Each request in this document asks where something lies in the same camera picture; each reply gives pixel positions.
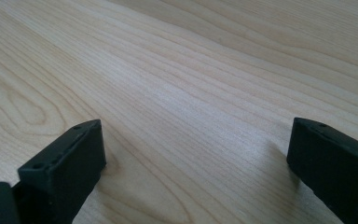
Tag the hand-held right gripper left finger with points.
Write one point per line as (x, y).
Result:
(62, 174)

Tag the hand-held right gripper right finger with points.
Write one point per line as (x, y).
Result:
(338, 168)

